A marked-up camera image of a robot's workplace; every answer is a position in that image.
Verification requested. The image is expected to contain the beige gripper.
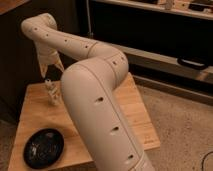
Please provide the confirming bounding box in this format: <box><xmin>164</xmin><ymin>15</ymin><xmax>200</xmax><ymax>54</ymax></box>
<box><xmin>36</xmin><ymin>43</ymin><xmax>64</xmax><ymax>78</ymax></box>

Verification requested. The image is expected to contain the clear plastic bottle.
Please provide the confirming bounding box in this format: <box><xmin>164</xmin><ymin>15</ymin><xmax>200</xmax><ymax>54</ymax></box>
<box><xmin>45</xmin><ymin>79</ymin><xmax>60</xmax><ymax>106</ymax></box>

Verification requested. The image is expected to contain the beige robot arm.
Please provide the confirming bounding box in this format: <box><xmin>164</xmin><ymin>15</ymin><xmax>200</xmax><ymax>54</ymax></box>
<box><xmin>21</xmin><ymin>13</ymin><xmax>155</xmax><ymax>171</ymax></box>

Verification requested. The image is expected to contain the black ceramic bowl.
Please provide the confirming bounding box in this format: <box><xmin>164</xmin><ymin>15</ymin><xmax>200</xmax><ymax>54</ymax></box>
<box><xmin>23</xmin><ymin>128</ymin><xmax>64</xmax><ymax>169</ymax></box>

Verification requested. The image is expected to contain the wooden table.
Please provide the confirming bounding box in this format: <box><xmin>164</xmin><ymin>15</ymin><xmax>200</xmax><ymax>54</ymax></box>
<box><xmin>8</xmin><ymin>74</ymin><xmax>160</xmax><ymax>171</ymax></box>

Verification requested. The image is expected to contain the metal pole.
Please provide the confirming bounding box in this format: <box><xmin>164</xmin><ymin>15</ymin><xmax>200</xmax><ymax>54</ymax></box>
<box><xmin>86</xmin><ymin>0</ymin><xmax>94</xmax><ymax>38</ymax></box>

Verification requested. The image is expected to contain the wooden shelf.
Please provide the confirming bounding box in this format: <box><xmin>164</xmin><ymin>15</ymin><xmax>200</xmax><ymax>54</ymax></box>
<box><xmin>94</xmin><ymin>0</ymin><xmax>213</xmax><ymax>21</ymax></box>

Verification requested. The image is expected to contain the beige bench frame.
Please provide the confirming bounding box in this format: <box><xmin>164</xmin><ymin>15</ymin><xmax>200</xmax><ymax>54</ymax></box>
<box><xmin>114</xmin><ymin>44</ymin><xmax>213</xmax><ymax>84</ymax></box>

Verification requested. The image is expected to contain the black handle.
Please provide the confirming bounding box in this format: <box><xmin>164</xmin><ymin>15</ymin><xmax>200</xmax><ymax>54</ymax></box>
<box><xmin>177</xmin><ymin>58</ymin><xmax>209</xmax><ymax>70</ymax></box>

